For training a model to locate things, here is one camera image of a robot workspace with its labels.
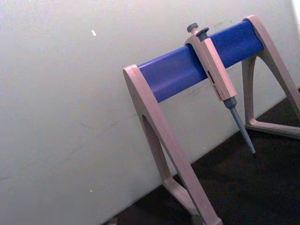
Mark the black table cloth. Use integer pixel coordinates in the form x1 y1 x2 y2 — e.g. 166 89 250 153
102 87 300 225

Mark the beige pipette with grey tip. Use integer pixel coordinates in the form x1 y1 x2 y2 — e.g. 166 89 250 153
184 22 257 156

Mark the beige pipette stand blue bar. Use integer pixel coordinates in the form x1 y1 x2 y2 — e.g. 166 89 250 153
122 15 300 225

